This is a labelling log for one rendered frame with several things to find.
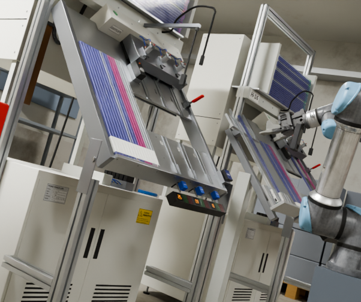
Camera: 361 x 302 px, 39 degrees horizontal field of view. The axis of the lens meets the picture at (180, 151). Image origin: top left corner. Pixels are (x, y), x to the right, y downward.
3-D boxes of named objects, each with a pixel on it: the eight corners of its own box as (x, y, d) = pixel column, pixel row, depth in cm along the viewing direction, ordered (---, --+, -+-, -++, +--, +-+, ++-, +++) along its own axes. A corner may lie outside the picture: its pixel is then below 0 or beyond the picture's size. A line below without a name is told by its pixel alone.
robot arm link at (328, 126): (353, 128, 198) (352, 114, 207) (324, 121, 199) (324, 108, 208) (346, 145, 203) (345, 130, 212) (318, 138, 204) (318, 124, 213)
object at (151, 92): (183, 126, 231) (192, 120, 229) (74, 76, 179) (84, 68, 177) (161, 71, 247) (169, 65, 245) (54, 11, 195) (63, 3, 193)
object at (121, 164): (213, 199, 213) (227, 191, 210) (101, 168, 161) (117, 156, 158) (212, 197, 213) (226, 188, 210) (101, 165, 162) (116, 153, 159)
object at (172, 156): (217, 194, 212) (223, 190, 211) (106, 160, 161) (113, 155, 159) (201, 156, 221) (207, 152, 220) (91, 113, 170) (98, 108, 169)
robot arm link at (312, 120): (322, 127, 218) (317, 123, 211) (311, 130, 220) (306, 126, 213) (318, 111, 220) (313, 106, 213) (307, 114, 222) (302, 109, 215)
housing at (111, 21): (162, 79, 245) (184, 61, 239) (87, 39, 207) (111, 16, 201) (156, 66, 249) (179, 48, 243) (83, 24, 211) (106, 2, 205)
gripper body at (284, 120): (280, 120, 228) (307, 111, 223) (285, 138, 225) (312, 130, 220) (275, 115, 221) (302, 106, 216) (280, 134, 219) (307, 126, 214)
